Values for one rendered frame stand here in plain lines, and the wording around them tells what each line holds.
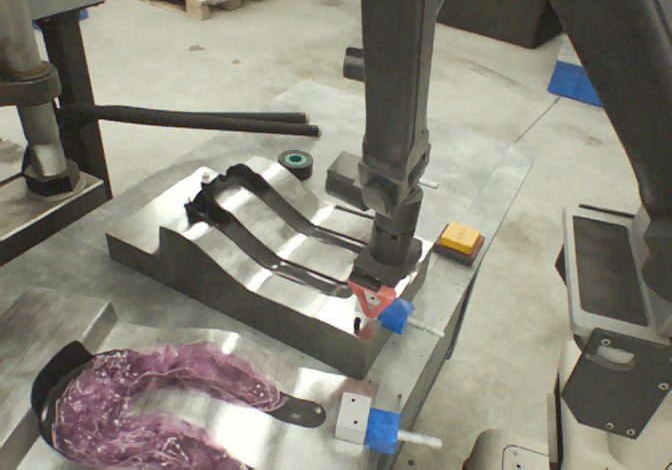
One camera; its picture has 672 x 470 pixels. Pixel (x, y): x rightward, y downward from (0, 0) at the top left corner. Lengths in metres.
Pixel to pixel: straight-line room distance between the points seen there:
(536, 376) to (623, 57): 1.73
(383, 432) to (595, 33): 0.53
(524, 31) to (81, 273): 4.16
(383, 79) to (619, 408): 0.49
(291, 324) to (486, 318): 1.39
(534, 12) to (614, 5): 4.38
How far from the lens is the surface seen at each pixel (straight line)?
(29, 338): 0.84
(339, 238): 0.99
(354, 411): 0.76
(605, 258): 0.83
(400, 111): 0.55
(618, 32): 0.40
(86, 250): 1.13
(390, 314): 0.84
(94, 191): 1.33
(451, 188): 1.32
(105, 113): 1.28
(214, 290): 0.94
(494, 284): 2.34
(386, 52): 0.51
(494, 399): 1.97
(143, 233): 1.04
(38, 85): 1.18
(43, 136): 1.25
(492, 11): 4.88
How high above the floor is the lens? 1.50
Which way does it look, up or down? 37 degrees down
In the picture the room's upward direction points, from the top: 6 degrees clockwise
